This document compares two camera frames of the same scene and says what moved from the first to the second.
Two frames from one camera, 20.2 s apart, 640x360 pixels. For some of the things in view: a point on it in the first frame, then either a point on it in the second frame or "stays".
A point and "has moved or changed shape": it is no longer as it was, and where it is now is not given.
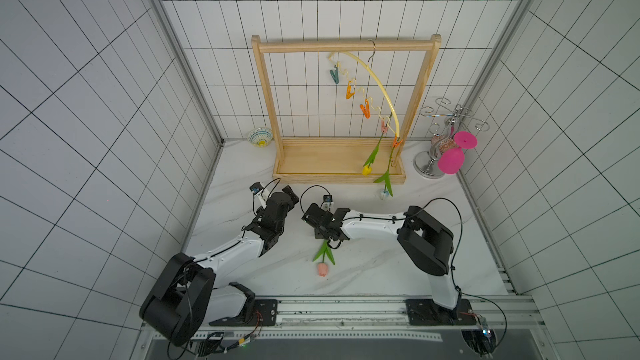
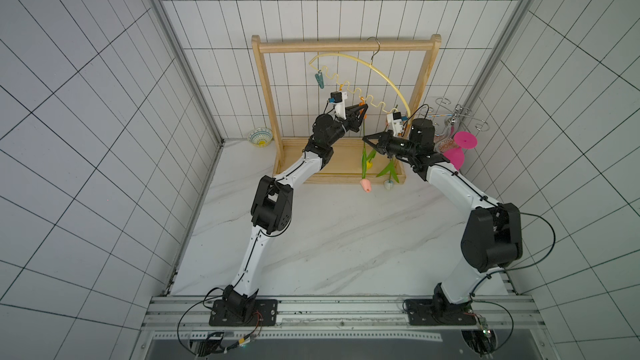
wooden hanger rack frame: [342, 161] stays
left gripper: [293, 198] to [357, 124]
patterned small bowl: [260, 137] stays
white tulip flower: [386, 177] has moved or changed shape
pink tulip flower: [322, 267] to [365, 182]
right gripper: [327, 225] to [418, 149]
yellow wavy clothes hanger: [346, 73] to [352, 89]
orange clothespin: [366, 109] has moved or changed shape
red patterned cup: [442, 144] stays
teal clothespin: [335, 75] to [319, 77]
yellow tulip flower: [367, 169] stays
